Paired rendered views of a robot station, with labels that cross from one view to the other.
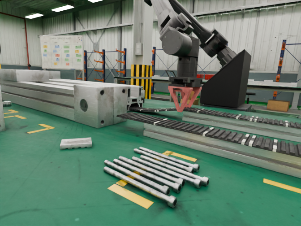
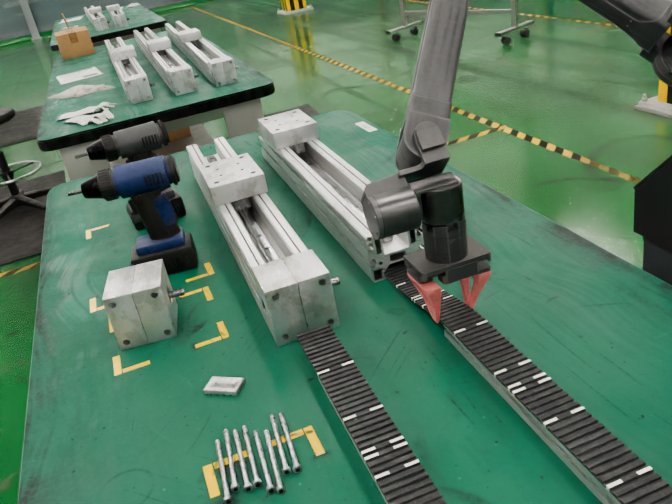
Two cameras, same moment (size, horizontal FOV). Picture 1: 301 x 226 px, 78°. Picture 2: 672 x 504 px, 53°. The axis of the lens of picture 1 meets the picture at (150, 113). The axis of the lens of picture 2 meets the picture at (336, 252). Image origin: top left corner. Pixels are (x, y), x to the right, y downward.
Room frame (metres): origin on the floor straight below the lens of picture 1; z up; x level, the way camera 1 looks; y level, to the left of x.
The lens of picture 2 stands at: (-0.14, -0.52, 1.34)
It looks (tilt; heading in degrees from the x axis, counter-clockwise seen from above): 27 degrees down; 41
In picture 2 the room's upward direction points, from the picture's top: 11 degrees counter-clockwise
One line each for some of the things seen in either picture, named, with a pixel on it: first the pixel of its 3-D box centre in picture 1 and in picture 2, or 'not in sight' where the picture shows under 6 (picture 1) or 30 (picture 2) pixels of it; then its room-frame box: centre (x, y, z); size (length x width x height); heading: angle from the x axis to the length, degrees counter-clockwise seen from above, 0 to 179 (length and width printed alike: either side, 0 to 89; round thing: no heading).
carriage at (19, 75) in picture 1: (24, 78); (233, 184); (0.73, 0.50, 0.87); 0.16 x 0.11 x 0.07; 56
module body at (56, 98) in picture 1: (25, 91); (239, 205); (0.73, 0.50, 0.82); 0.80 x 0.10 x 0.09; 56
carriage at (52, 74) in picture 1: (42, 76); (288, 133); (1.03, 0.60, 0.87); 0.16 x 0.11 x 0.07; 56
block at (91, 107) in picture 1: (105, 103); (302, 294); (0.49, 0.12, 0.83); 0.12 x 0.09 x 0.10; 146
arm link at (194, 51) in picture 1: (187, 48); (436, 200); (0.55, -0.10, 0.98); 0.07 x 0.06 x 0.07; 144
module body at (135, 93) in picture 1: (69, 89); (323, 181); (0.89, 0.39, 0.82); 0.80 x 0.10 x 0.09; 56
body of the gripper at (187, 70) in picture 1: (187, 71); (445, 241); (0.56, -0.10, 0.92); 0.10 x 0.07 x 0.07; 146
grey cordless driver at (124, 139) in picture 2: not in sight; (132, 178); (0.67, 0.74, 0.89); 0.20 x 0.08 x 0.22; 151
